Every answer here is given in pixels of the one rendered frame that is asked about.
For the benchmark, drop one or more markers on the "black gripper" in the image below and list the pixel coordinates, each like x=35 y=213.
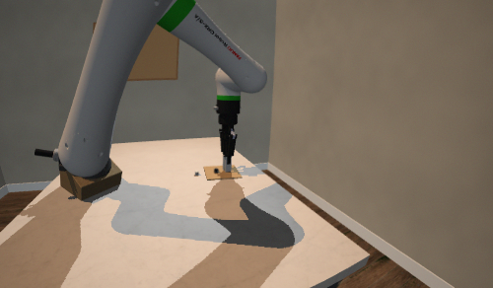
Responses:
x=229 y=142

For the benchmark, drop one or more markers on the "brown square mat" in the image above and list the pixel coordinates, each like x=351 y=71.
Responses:
x=222 y=175

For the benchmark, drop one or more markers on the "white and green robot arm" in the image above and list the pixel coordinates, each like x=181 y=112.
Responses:
x=122 y=29

